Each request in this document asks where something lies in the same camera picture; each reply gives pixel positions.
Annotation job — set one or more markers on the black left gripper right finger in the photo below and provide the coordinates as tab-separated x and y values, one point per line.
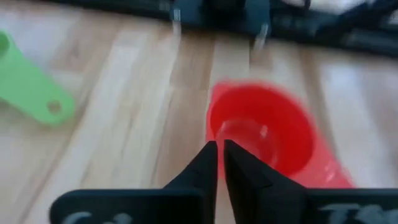
261	199

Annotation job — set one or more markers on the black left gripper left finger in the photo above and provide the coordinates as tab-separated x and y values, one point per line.
192	199

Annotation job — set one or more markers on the red plastic measuring cup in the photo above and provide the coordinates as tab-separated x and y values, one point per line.
264	124

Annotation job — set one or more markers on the green plastic measuring cup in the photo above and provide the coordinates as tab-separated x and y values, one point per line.
25	84

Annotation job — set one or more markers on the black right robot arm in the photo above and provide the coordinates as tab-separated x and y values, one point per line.
217	12

